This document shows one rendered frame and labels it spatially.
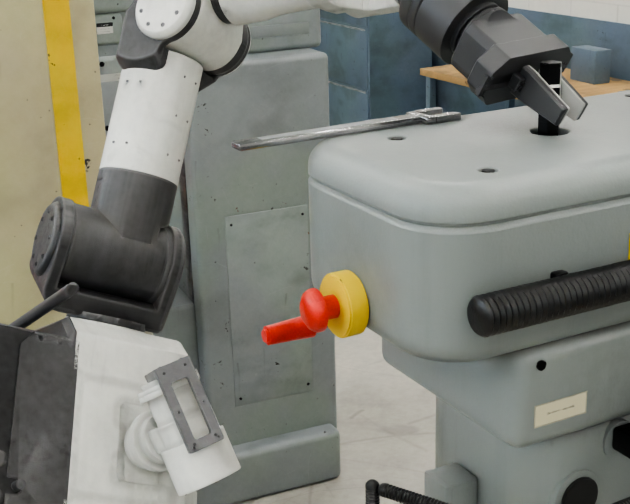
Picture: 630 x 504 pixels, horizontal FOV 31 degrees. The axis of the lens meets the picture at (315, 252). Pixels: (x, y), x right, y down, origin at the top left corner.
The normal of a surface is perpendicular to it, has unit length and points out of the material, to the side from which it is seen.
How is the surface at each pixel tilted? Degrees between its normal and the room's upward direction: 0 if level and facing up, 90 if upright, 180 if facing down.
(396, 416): 0
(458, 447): 90
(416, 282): 90
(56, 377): 58
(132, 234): 72
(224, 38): 102
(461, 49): 90
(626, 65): 90
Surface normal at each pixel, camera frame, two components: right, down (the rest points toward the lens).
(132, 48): -0.47, -0.22
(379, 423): -0.03, -0.95
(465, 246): 0.00, 0.32
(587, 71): -0.90, 0.16
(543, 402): 0.47, 0.27
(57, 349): 0.61, -0.33
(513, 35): 0.31, -0.71
